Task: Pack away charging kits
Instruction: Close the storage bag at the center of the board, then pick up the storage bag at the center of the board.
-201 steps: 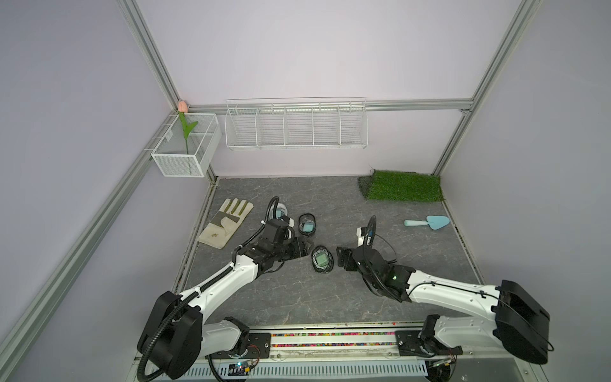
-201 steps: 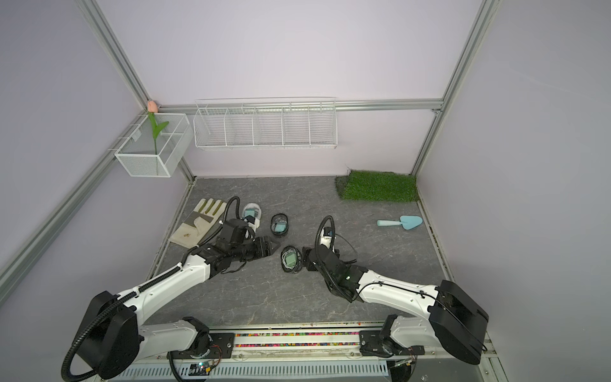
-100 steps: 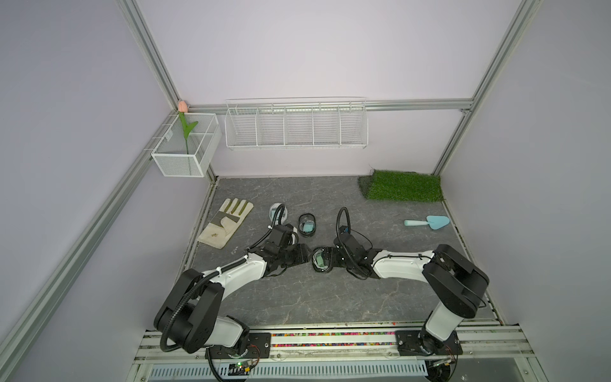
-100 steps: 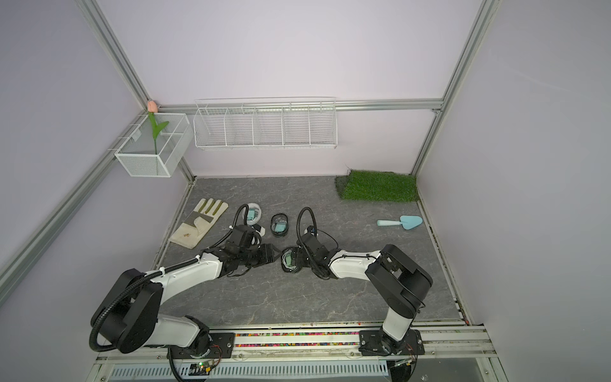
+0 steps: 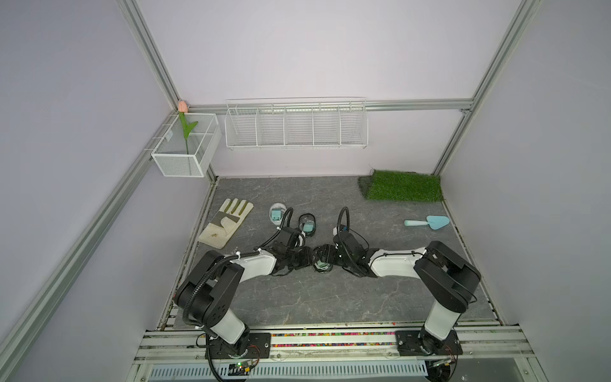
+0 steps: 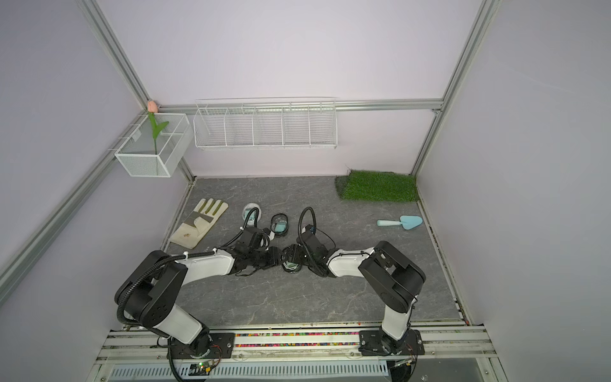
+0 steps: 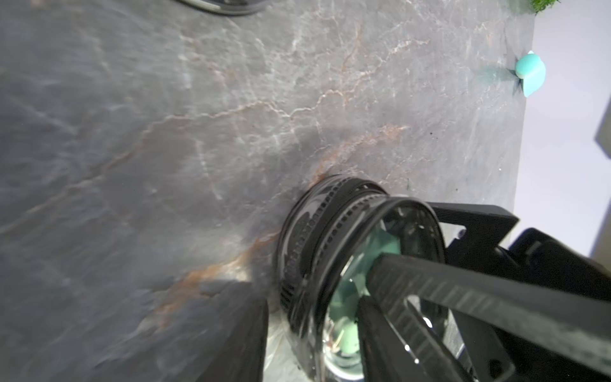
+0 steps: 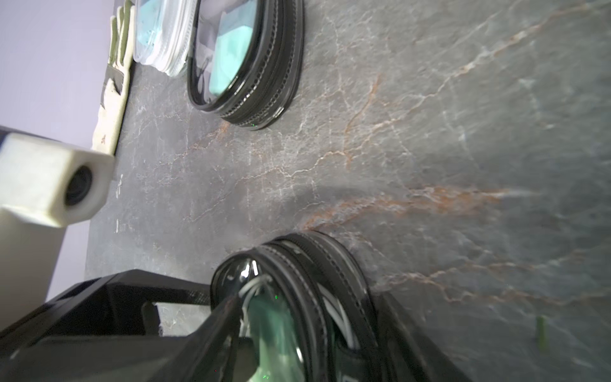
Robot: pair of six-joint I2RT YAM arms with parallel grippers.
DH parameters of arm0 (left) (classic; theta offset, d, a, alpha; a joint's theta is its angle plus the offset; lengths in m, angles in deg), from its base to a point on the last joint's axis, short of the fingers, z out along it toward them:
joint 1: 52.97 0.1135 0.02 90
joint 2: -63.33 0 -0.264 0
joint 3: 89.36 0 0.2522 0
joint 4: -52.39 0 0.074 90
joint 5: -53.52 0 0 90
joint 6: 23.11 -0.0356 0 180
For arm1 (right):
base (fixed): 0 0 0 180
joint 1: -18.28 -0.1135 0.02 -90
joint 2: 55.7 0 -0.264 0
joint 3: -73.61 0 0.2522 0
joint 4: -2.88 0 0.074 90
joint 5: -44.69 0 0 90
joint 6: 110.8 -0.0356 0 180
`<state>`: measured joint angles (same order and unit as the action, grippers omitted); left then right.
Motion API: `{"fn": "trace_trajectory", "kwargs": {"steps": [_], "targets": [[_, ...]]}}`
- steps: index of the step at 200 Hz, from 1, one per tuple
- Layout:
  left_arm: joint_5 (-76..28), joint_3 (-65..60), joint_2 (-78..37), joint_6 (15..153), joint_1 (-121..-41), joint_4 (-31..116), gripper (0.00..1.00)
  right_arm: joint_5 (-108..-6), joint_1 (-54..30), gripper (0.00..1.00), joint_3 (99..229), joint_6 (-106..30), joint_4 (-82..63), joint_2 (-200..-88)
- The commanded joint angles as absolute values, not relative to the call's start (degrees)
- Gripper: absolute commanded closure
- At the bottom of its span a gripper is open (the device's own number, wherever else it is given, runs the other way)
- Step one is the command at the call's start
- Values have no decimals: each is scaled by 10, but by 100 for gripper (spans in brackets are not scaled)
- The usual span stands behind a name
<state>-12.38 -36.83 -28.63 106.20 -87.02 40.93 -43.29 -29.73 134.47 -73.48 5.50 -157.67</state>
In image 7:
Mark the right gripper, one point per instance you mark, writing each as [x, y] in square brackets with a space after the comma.
[544, 310]

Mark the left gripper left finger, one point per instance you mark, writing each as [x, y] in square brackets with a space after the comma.
[242, 357]

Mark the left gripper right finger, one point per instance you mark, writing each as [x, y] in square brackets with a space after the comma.
[383, 355]

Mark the green charger cube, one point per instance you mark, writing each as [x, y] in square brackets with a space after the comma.
[352, 286]

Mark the teal garden trowel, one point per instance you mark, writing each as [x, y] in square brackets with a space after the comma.
[532, 72]

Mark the green artificial grass mat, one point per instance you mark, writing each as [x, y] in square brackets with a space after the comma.
[541, 5]

